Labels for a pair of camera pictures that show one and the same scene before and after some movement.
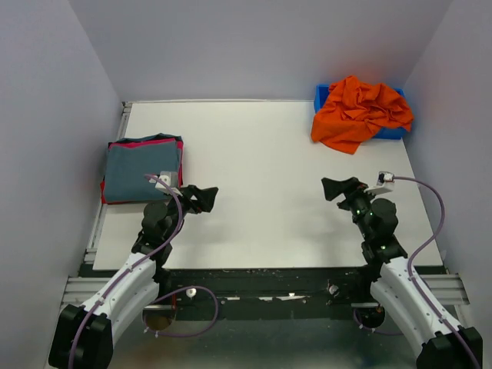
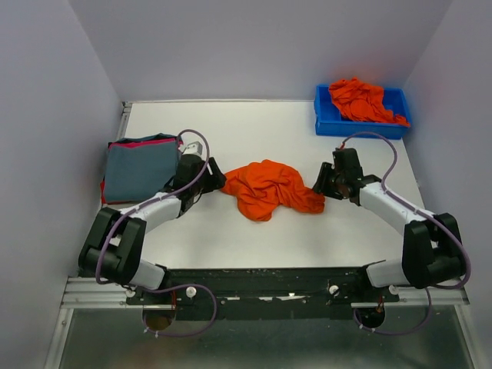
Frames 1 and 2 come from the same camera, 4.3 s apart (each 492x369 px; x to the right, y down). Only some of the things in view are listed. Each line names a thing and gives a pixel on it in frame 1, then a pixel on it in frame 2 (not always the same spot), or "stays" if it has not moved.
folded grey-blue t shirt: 127,168 stays
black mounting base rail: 260,294 stays
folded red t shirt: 103,191 stays
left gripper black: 205,198 -> 217,177
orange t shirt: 354,111 -> 263,185
